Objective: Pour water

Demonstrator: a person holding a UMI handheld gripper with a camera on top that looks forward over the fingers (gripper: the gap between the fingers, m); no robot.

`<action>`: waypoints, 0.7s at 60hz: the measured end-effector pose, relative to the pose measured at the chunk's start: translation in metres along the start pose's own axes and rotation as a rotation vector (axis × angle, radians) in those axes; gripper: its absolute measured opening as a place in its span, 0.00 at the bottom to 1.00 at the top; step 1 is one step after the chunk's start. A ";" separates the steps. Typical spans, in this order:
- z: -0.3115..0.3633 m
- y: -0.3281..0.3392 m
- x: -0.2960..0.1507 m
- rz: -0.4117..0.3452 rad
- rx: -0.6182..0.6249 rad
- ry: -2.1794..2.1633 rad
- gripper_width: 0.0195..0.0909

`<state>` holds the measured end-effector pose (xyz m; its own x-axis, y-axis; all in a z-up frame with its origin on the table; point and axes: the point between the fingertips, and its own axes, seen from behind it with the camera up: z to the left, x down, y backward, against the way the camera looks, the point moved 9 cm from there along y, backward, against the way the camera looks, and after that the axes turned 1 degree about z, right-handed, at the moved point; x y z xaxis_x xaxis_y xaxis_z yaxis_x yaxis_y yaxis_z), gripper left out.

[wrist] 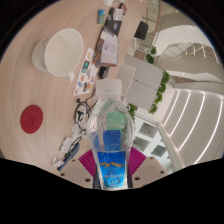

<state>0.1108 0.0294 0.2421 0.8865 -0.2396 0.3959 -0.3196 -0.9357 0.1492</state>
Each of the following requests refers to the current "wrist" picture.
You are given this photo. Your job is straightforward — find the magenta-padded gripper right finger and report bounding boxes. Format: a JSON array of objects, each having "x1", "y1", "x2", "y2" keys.
[{"x1": 127, "y1": 146, "x2": 169, "y2": 190}]

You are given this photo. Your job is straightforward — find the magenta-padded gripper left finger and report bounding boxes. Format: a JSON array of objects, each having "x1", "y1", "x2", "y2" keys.
[{"x1": 59, "y1": 148, "x2": 100, "y2": 190}]

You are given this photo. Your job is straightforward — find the clear blue-labelled water bottle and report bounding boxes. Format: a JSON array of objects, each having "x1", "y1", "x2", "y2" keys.
[{"x1": 87, "y1": 78, "x2": 135, "y2": 190}]

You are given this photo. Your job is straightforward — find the small white box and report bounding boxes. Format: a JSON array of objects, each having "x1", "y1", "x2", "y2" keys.
[{"x1": 59, "y1": 135, "x2": 83, "y2": 154}]

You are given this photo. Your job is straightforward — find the white packet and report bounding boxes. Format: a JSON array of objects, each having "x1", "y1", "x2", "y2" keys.
[{"x1": 51, "y1": 157, "x2": 68, "y2": 169}]

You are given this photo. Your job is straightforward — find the ceiling light strips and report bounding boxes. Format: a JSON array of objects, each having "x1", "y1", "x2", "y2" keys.
[{"x1": 159, "y1": 88, "x2": 224, "y2": 164}]

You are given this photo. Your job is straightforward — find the flat round red coaster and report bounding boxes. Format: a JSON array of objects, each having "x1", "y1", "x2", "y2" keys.
[{"x1": 20, "y1": 104, "x2": 44, "y2": 135}]

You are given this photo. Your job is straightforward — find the white cabinet topped with plants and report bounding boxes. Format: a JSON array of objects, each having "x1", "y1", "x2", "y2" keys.
[{"x1": 116, "y1": 46, "x2": 171, "y2": 116}]

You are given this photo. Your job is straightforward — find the colourful sticker sheet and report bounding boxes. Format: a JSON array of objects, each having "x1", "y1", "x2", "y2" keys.
[{"x1": 73, "y1": 47, "x2": 99, "y2": 97}]

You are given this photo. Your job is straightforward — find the small black block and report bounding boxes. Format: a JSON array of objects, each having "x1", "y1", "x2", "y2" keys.
[{"x1": 98, "y1": 65, "x2": 109, "y2": 80}]

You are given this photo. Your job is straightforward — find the white cup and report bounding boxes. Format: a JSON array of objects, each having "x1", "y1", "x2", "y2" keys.
[{"x1": 31, "y1": 28, "x2": 85, "y2": 83}]

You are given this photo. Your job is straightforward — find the open paper booklet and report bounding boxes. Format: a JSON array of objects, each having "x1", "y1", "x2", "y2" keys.
[{"x1": 93, "y1": 19, "x2": 123, "y2": 68}]

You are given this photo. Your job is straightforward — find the white staircase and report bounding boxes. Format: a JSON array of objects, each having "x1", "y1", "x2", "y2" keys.
[{"x1": 156, "y1": 9, "x2": 224, "y2": 84}]

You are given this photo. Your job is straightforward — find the black chair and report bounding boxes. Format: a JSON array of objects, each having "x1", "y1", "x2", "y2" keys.
[{"x1": 133, "y1": 20, "x2": 150, "y2": 42}]

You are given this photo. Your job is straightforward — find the small teal box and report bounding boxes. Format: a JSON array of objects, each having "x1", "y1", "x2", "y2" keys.
[{"x1": 96, "y1": 9, "x2": 107, "y2": 25}]

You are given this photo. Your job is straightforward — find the dark red phone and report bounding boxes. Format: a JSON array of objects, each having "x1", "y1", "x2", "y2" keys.
[{"x1": 118, "y1": 2, "x2": 128, "y2": 16}]

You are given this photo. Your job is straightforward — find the tangle of black cables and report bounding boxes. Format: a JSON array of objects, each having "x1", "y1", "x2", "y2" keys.
[{"x1": 72, "y1": 93, "x2": 98, "y2": 134}]

